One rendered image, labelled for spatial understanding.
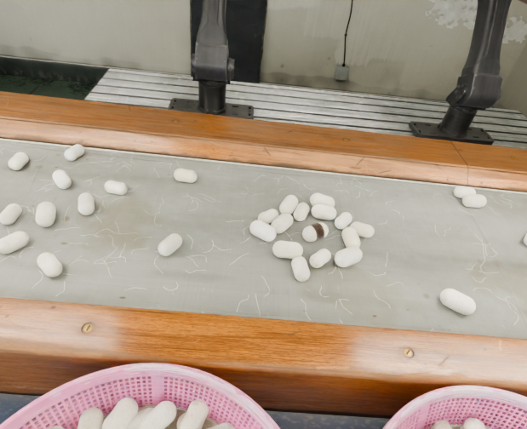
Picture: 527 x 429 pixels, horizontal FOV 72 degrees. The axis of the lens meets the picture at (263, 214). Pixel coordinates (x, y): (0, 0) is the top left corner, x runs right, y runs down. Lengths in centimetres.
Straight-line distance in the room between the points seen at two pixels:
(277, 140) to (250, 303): 32
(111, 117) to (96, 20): 199
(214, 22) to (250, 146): 32
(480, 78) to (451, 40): 181
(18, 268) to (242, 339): 27
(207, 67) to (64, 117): 30
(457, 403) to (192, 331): 25
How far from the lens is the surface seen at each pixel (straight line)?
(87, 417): 37
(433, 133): 101
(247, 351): 36
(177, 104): 92
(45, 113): 72
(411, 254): 53
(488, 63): 99
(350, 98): 110
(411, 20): 264
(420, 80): 280
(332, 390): 39
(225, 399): 35
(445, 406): 41
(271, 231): 46
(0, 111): 75
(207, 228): 49
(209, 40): 83
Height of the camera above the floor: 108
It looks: 42 degrees down
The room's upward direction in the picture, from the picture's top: 8 degrees clockwise
